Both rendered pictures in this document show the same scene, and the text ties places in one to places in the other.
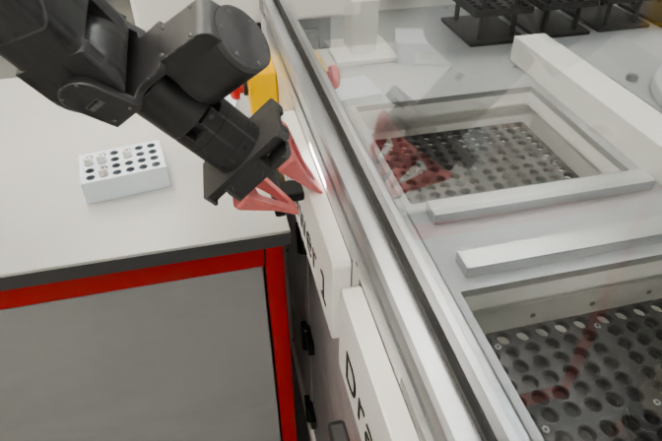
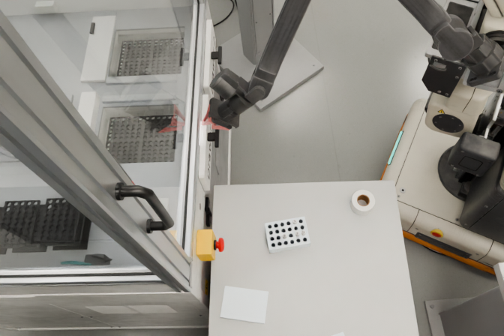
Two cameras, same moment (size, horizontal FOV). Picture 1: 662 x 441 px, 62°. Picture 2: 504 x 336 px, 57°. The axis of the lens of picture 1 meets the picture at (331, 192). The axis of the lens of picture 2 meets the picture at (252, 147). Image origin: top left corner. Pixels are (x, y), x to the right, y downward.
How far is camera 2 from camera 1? 145 cm
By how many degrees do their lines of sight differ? 79
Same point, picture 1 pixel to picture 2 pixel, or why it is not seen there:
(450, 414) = (200, 34)
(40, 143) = (342, 286)
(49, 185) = (326, 240)
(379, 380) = (208, 62)
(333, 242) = (205, 100)
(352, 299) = (206, 82)
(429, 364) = (200, 42)
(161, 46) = (238, 79)
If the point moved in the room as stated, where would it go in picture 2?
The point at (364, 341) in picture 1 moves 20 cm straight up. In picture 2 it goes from (208, 71) to (197, 29)
